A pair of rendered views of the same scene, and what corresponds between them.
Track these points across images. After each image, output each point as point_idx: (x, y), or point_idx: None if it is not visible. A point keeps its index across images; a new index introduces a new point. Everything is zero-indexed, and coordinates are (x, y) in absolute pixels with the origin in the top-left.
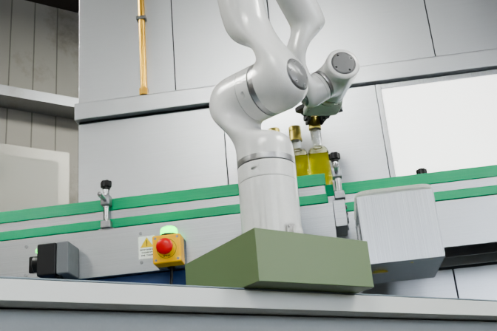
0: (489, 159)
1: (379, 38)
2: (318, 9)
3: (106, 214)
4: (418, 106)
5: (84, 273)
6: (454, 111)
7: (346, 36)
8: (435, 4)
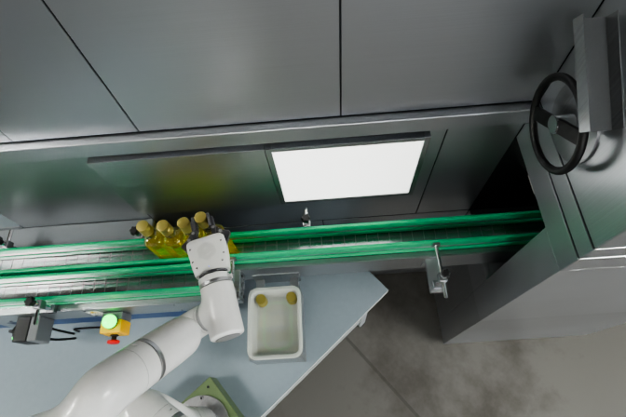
0: (369, 189)
1: (270, 96)
2: (191, 353)
3: (47, 309)
4: (311, 162)
5: (56, 318)
6: (347, 166)
7: (223, 94)
8: (357, 59)
